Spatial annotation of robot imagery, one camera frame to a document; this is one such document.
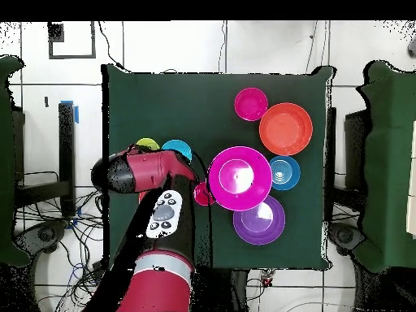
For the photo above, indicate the large magenta bowl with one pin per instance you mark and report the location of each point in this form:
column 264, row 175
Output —
column 240, row 178

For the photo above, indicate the small cyan bowl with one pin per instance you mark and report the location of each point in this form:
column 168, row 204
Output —
column 180, row 147

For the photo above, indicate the yellow cup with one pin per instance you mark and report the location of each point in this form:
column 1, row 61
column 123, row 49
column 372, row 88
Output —
column 148, row 143

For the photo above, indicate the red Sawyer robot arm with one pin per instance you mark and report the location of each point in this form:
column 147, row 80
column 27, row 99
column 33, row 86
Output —
column 146, row 169

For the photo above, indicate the red cup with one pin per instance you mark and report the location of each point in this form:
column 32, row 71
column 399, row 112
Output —
column 202, row 195

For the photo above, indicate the purple bowl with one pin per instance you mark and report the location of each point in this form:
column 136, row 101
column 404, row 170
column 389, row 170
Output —
column 260, row 230

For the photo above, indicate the straight-sided blue bowl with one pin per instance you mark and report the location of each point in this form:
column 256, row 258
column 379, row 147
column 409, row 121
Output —
column 287, row 173

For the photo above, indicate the small crimson bowl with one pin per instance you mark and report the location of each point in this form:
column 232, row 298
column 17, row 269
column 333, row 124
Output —
column 251, row 104

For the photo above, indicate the dark green table cloth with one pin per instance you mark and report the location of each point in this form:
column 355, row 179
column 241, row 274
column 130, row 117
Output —
column 146, row 97

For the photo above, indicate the small red and grey item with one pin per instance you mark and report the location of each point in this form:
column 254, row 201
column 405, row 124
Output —
column 268, row 278

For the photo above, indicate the black box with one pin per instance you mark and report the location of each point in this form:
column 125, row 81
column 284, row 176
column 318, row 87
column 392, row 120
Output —
column 356, row 149

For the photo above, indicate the small black item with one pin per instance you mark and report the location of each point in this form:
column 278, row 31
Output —
column 46, row 101

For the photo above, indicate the green cloth covered table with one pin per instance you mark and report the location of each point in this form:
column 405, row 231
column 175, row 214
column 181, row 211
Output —
column 5, row 162
column 390, row 162

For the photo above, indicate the person's foot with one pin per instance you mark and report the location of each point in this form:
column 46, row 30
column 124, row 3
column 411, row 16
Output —
column 412, row 48

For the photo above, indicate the black post with blue tape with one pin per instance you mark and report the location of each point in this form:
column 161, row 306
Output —
column 66, row 156

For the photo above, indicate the black pedestal foot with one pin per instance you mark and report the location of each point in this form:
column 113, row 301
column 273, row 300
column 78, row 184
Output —
column 45, row 234
column 345, row 235

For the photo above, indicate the black metal frame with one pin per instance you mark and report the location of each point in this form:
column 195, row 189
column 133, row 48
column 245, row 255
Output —
column 42, row 192

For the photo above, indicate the black square floor frame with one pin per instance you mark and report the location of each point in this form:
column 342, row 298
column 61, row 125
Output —
column 72, row 56

